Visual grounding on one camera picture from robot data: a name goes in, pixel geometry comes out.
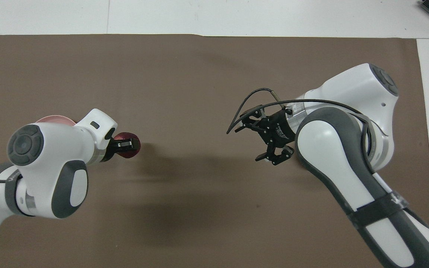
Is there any dark red apple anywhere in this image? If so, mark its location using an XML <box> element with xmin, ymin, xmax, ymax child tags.
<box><xmin>116</xmin><ymin>132</ymin><xmax>141</xmax><ymax>159</ymax></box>

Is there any pink plate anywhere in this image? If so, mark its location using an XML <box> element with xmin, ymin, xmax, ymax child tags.
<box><xmin>35</xmin><ymin>115</ymin><xmax>77</xmax><ymax>125</ymax></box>

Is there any brown table mat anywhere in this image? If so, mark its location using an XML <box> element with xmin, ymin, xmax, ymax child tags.
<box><xmin>0</xmin><ymin>34</ymin><xmax>429</xmax><ymax>268</ymax></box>

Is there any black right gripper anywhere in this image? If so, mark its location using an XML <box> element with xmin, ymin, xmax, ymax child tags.
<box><xmin>235</xmin><ymin>108</ymin><xmax>297</xmax><ymax>166</ymax></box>

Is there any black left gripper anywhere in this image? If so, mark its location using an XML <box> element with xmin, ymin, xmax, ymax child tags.
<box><xmin>100</xmin><ymin>137</ymin><xmax>133</xmax><ymax>163</ymax></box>

